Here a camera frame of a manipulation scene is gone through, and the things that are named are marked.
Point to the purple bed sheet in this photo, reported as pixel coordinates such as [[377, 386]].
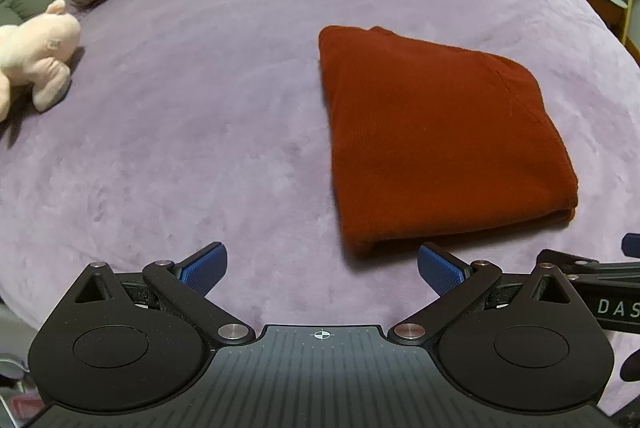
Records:
[[190, 121]]

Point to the red knit cardigan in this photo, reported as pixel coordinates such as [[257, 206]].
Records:
[[434, 141]]

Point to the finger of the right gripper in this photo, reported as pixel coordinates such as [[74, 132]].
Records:
[[631, 245]]

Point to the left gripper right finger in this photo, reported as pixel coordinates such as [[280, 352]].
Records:
[[462, 289]]

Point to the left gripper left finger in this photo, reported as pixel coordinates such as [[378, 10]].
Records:
[[180, 289]]

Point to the pink plush pig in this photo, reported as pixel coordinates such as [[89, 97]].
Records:
[[36, 54]]

